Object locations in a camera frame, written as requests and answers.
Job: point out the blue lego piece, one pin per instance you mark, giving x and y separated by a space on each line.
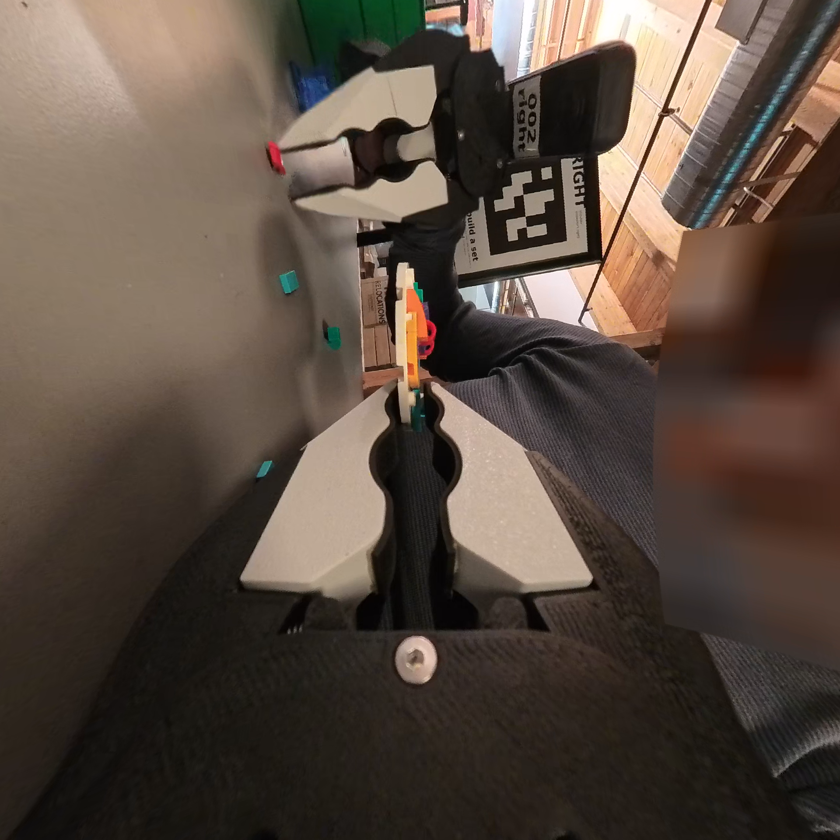
308 85

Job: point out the small teal lego tile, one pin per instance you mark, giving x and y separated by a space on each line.
287 282

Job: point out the white lego model with coloured bricks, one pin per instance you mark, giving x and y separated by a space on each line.
403 328

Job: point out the brown cardboard box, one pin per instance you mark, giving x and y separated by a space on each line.
373 302

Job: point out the red lego piece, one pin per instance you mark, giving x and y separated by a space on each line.
275 157

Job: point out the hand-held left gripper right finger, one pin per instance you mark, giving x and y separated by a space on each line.
518 512

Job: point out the black framed marker sign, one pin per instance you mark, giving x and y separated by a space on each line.
525 203

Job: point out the stack of green storage bins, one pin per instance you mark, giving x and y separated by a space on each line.
354 19

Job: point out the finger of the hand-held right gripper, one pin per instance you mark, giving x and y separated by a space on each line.
394 193
374 98

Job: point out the teal curved lego piece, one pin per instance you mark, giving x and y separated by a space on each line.
333 337

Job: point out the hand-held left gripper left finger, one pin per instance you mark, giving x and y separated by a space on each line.
315 512

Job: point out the silver ventilation duct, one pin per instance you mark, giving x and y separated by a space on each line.
741 111

